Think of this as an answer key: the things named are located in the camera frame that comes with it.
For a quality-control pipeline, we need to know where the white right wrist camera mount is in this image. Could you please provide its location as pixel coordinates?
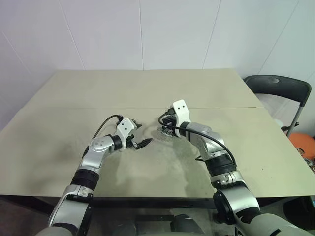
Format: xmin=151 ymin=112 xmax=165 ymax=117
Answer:
xmin=172 ymin=99 xmax=192 ymax=136

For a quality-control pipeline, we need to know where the round motor housing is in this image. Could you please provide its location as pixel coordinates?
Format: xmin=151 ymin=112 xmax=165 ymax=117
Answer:
xmin=157 ymin=126 xmax=177 ymax=142

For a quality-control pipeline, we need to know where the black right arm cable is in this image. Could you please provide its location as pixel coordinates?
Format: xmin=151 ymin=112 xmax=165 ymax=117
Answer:
xmin=157 ymin=112 xmax=237 ymax=166

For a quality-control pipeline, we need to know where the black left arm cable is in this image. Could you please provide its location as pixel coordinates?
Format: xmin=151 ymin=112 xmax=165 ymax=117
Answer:
xmin=92 ymin=114 xmax=124 ymax=138

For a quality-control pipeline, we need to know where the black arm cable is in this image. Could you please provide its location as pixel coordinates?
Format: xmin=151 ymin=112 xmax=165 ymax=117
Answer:
xmin=92 ymin=114 xmax=124 ymax=138
xmin=157 ymin=112 xmax=237 ymax=166

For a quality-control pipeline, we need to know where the orange round object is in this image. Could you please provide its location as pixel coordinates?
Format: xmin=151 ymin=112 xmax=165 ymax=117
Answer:
xmin=288 ymin=132 xmax=315 ymax=158

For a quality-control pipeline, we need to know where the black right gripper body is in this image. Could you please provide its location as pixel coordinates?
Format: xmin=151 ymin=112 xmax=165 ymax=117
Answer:
xmin=162 ymin=108 xmax=179 ymax=137

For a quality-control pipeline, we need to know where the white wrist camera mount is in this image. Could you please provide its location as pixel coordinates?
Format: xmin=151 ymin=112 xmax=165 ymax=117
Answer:
xmin=115 ymin=117 xmax=135 ymax=149
xmin=172 ymin=99 xmax=192 ymax=136

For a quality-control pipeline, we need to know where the black folding chair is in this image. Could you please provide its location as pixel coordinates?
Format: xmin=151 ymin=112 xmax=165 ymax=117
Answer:
xmin=243 ymin=75 xmax=312 ymax=138

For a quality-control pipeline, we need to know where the black table frame rail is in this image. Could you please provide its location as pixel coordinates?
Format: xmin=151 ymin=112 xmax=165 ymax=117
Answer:
xmin=0 ymin=194 xmax=218 ymax=210

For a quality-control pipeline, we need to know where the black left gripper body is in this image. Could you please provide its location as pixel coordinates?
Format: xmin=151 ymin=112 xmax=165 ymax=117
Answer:
xmin=126 ymin=118 xmax=140 ymax=150

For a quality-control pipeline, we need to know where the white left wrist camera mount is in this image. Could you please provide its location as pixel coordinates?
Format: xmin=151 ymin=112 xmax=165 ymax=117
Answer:
xmin=115 ymin=117 xmax=135 ymax=149

